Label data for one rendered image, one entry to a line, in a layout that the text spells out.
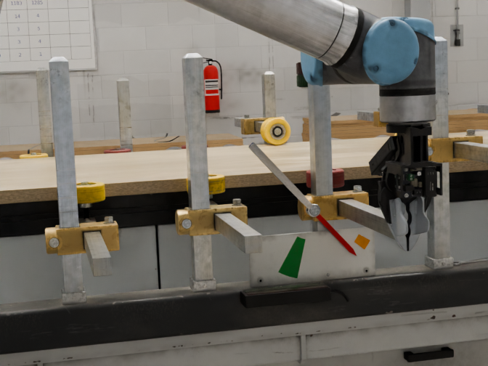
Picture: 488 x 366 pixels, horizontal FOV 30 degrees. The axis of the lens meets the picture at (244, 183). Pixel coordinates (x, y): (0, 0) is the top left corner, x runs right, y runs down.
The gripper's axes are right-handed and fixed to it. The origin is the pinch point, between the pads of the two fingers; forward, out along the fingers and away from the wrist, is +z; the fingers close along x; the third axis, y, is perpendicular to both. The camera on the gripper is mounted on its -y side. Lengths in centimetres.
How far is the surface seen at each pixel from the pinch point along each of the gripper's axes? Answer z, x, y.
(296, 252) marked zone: 6.4, -10.4, -29.9
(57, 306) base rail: 13, -57, -30
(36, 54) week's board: -52, -53, -753
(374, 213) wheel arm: -3.4, -1.3, -10.7
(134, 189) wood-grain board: -6, -40, -50
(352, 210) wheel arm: -2.5, -1.5, -21.6
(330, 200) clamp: -3.5, -3.2, -29.9
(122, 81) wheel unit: -28, -32, -140
